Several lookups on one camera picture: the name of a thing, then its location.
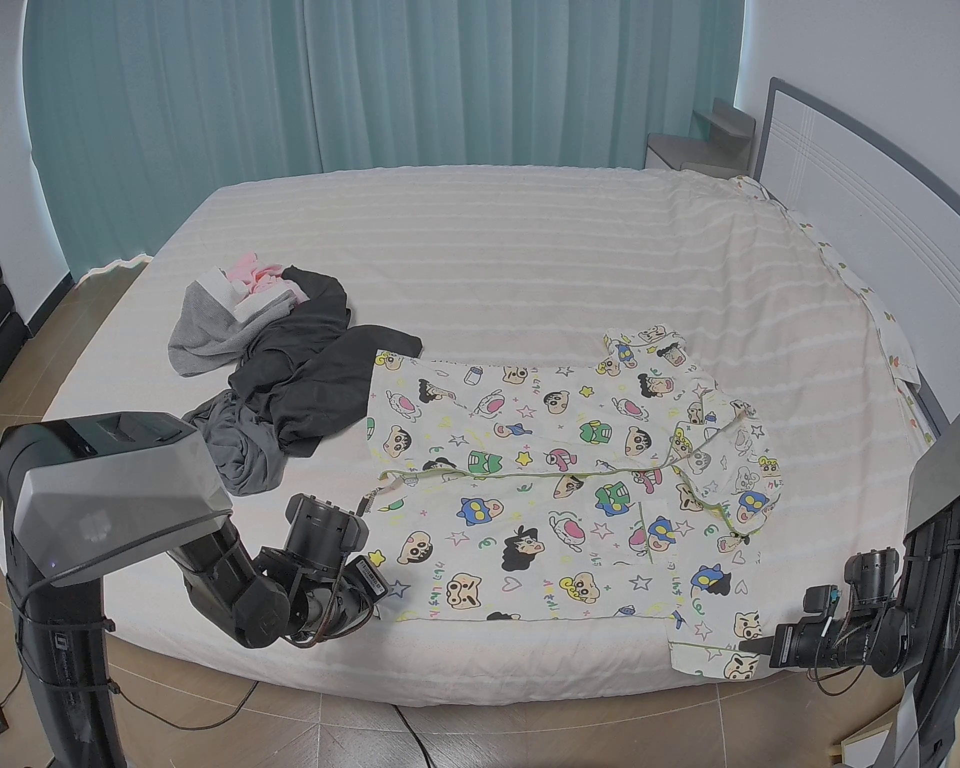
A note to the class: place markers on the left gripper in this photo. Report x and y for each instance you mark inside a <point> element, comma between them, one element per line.
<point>367,581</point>

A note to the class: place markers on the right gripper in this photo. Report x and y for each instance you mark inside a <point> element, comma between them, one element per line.
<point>802,643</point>

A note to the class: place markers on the white printed pyjama top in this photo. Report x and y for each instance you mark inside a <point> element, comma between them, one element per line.
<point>525,465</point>

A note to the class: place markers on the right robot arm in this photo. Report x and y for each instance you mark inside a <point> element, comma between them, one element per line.
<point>934,600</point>

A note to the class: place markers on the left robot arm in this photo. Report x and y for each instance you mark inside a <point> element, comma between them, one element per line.
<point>112,487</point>

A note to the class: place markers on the pile of clothes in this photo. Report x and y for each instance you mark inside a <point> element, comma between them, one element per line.
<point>300,375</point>

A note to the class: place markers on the bed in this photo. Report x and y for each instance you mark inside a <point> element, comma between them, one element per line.
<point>525,247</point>

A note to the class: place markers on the blue-green curtain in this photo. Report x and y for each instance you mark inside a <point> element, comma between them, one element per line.
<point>172,127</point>
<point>525,82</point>

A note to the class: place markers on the grey bedside table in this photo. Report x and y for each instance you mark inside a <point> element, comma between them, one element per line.
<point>694,150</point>

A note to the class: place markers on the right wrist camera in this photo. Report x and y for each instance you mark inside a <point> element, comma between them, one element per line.
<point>823,601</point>

